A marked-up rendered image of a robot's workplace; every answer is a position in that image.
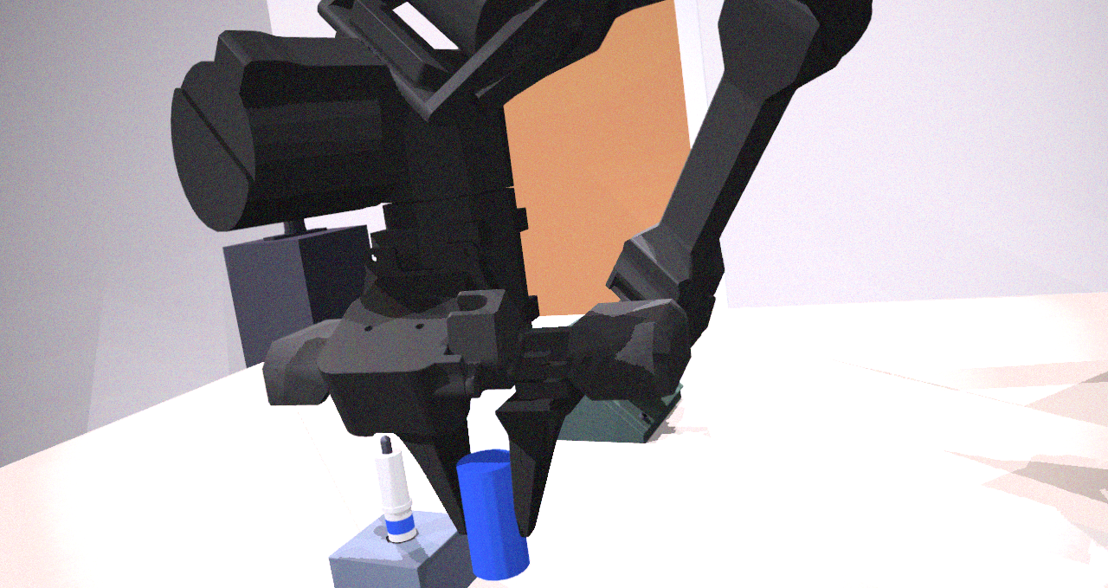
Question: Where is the white marker with blue band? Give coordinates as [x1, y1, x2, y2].
[373, 436, 416, 541]

